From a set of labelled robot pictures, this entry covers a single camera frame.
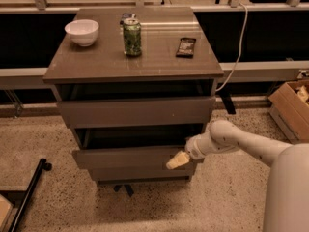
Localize black metal stand leg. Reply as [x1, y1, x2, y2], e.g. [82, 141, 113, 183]
[8, 159, 52, 232]

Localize grey drawer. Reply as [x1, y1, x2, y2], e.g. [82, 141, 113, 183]
[72, 124, 203, 169]
[89, 163, 196, 182]
[58, 97, 215, 128]

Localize white cable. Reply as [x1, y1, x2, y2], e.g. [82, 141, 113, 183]
[215, 3, 249, 93]

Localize black bracket under rail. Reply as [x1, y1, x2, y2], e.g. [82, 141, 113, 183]
[219, 90, 236, 115]

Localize grey drawer cabinet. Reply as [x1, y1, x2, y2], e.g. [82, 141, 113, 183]
[43, 7, 223, 185]

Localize black snack bar packet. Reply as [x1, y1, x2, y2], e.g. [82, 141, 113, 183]
[176, 38, 196, 58]

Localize green soda can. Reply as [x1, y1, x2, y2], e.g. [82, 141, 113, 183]
[123, 18, 142, 56]

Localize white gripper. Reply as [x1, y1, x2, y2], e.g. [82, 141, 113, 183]
[166, 134, 206, 169]

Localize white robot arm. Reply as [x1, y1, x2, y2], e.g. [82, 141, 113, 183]
[166, 120, 309, 232]

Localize small dark blue packet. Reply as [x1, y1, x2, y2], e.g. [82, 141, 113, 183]
[120, 13, 136, 25]

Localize white bowl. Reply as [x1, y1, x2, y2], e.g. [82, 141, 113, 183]
[65, 19, 99, 46]

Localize cardboard box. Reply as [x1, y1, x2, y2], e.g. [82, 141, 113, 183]
[268, 80, 309, 144]

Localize grey bottom drawer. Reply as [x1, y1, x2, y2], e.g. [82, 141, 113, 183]
[89, 163, 196, 182]

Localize grey top drawer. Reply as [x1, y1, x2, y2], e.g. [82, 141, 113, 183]
[58, 97, 215, 128]

